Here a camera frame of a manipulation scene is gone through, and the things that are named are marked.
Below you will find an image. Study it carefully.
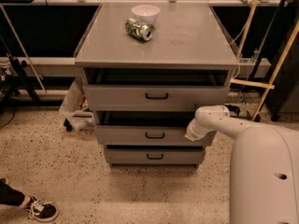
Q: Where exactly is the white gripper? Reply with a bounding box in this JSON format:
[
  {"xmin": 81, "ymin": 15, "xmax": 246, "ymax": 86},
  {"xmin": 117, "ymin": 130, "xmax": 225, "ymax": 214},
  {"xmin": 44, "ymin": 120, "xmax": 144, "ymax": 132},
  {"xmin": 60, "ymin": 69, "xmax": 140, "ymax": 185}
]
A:
[{"xmin": 184, "ymin": 119, "xmax": 209, "ymax": 142}]

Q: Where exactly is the grey drawer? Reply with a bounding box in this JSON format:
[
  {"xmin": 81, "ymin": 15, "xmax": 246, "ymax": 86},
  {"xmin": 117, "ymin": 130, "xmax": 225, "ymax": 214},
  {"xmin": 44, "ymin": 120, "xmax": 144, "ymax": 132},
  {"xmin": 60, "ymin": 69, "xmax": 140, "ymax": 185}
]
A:
[
  {"xmin": 95, "ymin": 125, "xmax": 216, "ymax": 147},
  {"xmin": 104, "ymin": 149, "xmax": 206, "ymax": 165},
  {"xmin": 84, "ymin": 85, "xmax": 229, "ymax": 112}
]

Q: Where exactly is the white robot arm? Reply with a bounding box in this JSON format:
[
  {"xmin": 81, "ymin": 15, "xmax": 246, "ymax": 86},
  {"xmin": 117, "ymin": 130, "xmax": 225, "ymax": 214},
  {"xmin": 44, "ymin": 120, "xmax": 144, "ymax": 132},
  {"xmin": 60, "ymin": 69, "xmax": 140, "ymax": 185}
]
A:
[{"xmin": 185, "ymin": 105, "xmax": 299, "ymax": 224}]

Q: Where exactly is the grey top drawer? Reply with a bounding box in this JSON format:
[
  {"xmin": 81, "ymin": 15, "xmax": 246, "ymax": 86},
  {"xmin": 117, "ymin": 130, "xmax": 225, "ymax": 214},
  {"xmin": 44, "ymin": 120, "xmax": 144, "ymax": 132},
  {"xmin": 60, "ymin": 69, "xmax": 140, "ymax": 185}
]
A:
[{"xmin": 84, "ymin": 85, "xmax": 229, "ymax": 112}]

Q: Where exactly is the grey bottom drawer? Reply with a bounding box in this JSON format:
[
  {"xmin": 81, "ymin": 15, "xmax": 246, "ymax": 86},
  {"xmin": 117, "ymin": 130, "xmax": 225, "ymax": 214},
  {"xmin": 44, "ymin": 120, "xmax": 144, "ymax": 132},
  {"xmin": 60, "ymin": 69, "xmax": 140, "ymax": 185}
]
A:
[{"xmin": 104, "ymin": 149, "xmax": 206, "ymax": 165}]

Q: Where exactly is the grey drawer cabinet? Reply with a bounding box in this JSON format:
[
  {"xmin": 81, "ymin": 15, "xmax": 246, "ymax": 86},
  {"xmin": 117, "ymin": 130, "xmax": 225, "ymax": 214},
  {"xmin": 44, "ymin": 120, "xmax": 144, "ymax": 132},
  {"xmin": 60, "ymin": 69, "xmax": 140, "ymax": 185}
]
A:
[{"xmin": 73, "ymin": 1, "xmax": 240, "ymax": 170}]

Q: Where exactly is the clear plastic bag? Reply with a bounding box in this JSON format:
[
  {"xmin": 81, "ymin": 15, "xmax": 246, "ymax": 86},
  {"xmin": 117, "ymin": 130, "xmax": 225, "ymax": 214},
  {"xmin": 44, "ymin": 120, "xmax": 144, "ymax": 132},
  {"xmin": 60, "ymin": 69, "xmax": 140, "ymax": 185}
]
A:
[{"xmin": 59, "ymin": 77, "xmax": 95, "ymax": 132}]

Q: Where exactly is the crushed green soda can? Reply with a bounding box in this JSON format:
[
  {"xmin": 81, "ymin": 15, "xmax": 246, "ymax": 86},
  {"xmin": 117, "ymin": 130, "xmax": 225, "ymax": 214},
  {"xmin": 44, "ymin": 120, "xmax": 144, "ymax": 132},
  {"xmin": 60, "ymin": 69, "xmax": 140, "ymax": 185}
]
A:
[{"xmin": 125, "ymin": 18, "xmax": 151, "ymax": 41}]

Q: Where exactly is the white bowl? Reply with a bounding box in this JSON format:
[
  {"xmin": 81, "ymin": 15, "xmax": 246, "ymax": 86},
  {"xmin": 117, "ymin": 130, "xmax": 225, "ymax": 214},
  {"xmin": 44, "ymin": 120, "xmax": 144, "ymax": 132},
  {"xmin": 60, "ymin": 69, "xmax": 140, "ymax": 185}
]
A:
[{"xmin": 132, "ymin": 5, "xmax": 160, "ymax": 25}]

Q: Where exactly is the black and white sneaker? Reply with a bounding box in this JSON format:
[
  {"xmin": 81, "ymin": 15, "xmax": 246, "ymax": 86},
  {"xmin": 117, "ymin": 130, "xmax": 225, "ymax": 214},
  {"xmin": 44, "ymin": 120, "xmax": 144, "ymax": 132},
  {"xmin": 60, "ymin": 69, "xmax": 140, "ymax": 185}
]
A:
[{"xmin": 24, "ymin": 196, "xmax": 59, "ymax": 223}]

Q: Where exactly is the black tripod stand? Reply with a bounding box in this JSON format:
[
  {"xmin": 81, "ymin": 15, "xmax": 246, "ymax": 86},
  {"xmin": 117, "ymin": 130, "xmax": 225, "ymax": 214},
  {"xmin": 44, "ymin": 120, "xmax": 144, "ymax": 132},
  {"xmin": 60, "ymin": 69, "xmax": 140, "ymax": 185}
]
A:
[{"xmin": 0, "ymin": 35, "xmax": 41, "ymax": 107}]

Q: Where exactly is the black trouser leg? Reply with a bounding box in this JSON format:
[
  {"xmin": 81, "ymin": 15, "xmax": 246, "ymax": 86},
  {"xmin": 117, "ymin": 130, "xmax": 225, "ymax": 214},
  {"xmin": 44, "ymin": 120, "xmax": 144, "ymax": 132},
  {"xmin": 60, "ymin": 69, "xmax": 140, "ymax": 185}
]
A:
[{"xmin": 0, "ymin": 178, "xmax": 25, "ymax": 206}]

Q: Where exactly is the wooden frame stand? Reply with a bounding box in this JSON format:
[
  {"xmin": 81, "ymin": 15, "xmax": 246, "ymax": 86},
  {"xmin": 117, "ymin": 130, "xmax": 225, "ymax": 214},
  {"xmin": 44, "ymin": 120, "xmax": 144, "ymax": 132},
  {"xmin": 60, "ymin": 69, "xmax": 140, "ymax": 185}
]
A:
[{"xmin": 231, "ymin": 0, "xmax": 299, "ymax": 121}]

